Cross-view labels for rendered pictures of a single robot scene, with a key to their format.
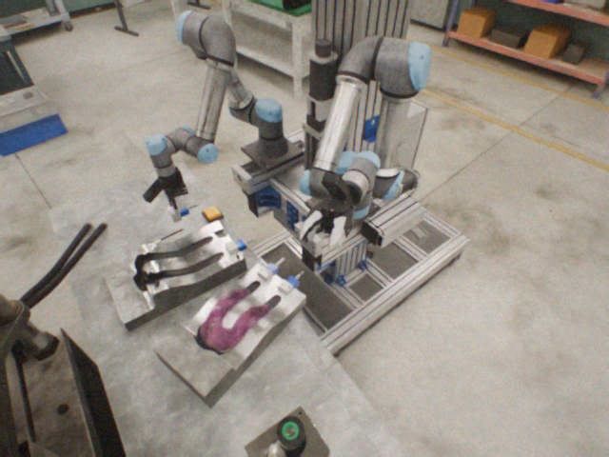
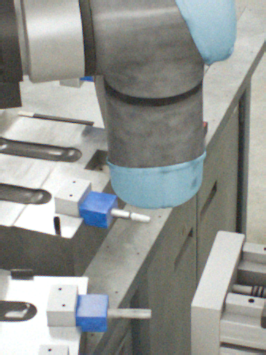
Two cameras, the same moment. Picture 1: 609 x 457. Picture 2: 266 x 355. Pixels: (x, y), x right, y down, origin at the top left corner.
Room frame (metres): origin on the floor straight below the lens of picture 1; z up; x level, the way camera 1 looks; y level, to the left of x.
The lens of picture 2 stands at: (0.44, -0.71, 1.79)
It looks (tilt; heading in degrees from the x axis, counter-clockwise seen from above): 36 degrees down; 57
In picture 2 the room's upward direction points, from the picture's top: 2 degrees counter-clockwise
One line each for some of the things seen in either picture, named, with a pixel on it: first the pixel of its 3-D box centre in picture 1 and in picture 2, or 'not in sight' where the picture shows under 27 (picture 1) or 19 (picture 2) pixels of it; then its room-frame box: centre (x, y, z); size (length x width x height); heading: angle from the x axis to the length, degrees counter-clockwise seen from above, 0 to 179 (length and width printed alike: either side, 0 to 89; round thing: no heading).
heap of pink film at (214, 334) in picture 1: (233, 315); not in sight; (0.69, 0.26, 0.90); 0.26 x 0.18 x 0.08; 142
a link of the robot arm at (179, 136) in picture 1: (182, 140); not in sight; (1.26, 0.48, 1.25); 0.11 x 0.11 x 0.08; 54
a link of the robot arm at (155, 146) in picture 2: (352, 196); (151, 120); (0.83, -0.14, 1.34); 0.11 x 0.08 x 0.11; 65
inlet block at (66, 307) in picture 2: (273, 268); (100, 313); (0.93, 0.14, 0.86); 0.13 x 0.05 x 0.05; 142
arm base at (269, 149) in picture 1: (271, 140); not in sight; (1.51, 0.16, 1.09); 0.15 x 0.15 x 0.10
